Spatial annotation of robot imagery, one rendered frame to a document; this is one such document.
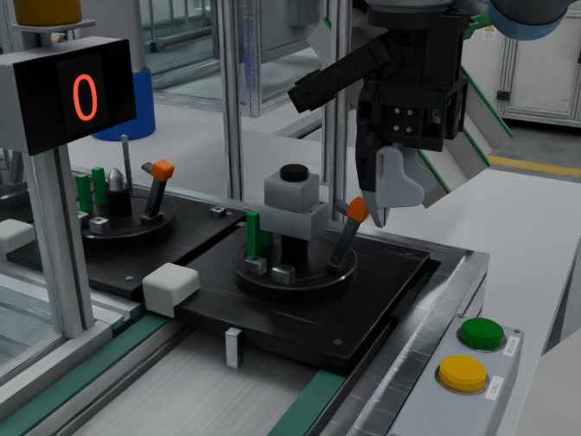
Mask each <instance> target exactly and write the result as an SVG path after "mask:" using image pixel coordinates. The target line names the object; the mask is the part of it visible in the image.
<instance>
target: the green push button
mask: <svg viewBox="0 0 581 436"><path fill-rule="evenodd" d="M461 337H462V339H463V340H464V341H465V342H466V343H468V344H470V345H472V346H475V347H477V348H482V349H492V348H495V347H498V346H500V345H501V344H502V342H503V337H504V330H503V328H502V327H501V326H500V325H499V324H498V323H496V322H495V321H493V320H490V319H487V318H482V317H474V318H471V319H468V320H466V321H465V322H463V324H462V328H461Z"/></svg>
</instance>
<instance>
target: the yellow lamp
mask: <svg viewBox="0 0 581 436"><path fill-rule="evenodd" d="M13 4H14V9H15V14H16V22H17V23H18V24H21V25H26V26H53V25H63V24H70V23H75V22H80V21H81V20H82V13H81V7H80V0H13Z"/></svg>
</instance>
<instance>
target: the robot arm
mask: <svg viewBox="0 0 581 436"><path fill-rule="evenodd" d="M365 1H366V2H367V3H368V4H369V5H372V6H369V7H367V24H368V25H371V26H374V27H380V28H387V29H388V31H387V32H385V33H384V34H381V35H379V36H377V37H375V38H374V39H373V40H372V41H370V42H368V43H366V44H365V45H363V46H361V47H360V48H357V49H356V50H355V51H353V52H352V53H350V54H348V55H346V56H345V57H343V58H341V59H340V60H339V61H337V62H335V63H333V64H332V65H330V66H328V67H326V68H325V69H323V70H322V71H321V70H320V68H318V69H317V70H315V71H313V72H312V73H306V74H305V75H304V76H303V77H302V79H300V80H298V81H296V82H295V85H296V86H295V87H293V88H292V89H291V90H289V91H288V92H287V93H288V95H289V97H290V99H291V101H292V103H293V105H294V106H295V107H296V109H297V112H298V113H302V112H304V111H307V110H310V111H311V112H312V111H314V110H315V109H317V108H323V107H325V106H326V105H327V104H328V103H329V102H330V101H331V100H332V99H334V98H335V96H334V94H336V93H338V92H339V91H341V90H342V89H343V88H345V87H348V86H349V85H351V84H353V83H355V82H356V81H357V80H360V79H361V78H363V81H364V85H363V88H362V89H361V92H360V95H359V99H358V110H357V113H356V125H357V134H356V142H355V164H356V170H357V176H358V182H359V187H360V189H361V193H362V196H363V199H364V202H365V203H366V205H367V209H368V211H369V213H370V215H371V216H372V218H373V221H374V223H375V225H376V227H378V228H383V227H384V226H385V225H386V221H387V217H388V215H389V211H390V208H396V207H411V206H418V205H419V204H420V203H421V202H422V201H423V200H424V196H425V195H424V194H429V193H431V192H432V191H433V190H434V188H435V186H436V178H435V176H434V175H433V174H432V173H431V172H430V171H428V170H427V169H426V168H424V167H423V166H421V165H420V164H419V163H418V162H417V159H416V153H417V149H420V150H427V151H437V152H442V151H443V144H444V139H448V140H453V139H454V138H455V137H456V136H457V133H458V132H463V126H464V117H465V109H466V100H467V92H468V84H469V77H464V76H460V70H461V61H462V52H463V36H464V31H466V30H468V29H469V24H470V15H471V13H467V12H452V11H450V9H449V8H447V7H445V6H448V5H450V4H451V3H452V2H453V0H365ZM576 1H578V0H488V11H489V16H490V19H491V22H492V23H493V25H494V27H496V29H497V30H498V31H499V32H501V33H502V34H503V35H505V36H506V37H508V38H511V39H514V40H517V41H533V40H538V39H540V38H543V37H545V36H547V35H549V34H550V33H552V32H553V31H554V30H555V29H556V28H557V27H558V26H559V24H560V23H561V21H562V19H563V18H564V17H565V15H566V13H567V10H568V7H569V5H571V4H573V3H575V2H576ZM413 38H414V40H413ZM462 93H463V98H462ZM461 99H462V107H461ZM460 107H461V115H460ZM459 115H460V119H459Z"/></svg>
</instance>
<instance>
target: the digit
mask: <svg viewBox="0 0 581 436"><path fill-rule="evenodd" d="M56 66H57V72H58V78H59V83H60V90H61V100H62V106H63V112H64V118H65V123H66V129H67V137H70V136H73V135H75V134H78V133H81V132H83V131H87V130H90V129H92V128H94V127H97V126H100V125H104V124H106V123H109V118H108V111H107V104H106V96H105V82H104V75H103V68H102V61H101V54H100V52H98V53H94V54H87V55H83V56H80V57H75V58H72V59H68V60H64V61H57V62H56Z"/></svg>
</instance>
